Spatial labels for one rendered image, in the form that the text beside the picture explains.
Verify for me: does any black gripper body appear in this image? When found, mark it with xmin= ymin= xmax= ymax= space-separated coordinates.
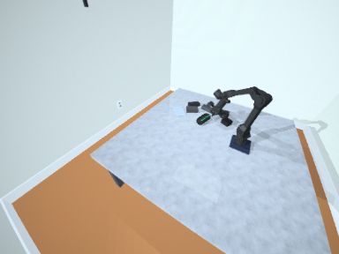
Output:
xmin=207 ymin=101 xmax=227 ymax=119

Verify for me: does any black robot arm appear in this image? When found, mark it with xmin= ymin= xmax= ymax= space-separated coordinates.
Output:
xmin=210 ymin=86 xmax=273 ymax=147

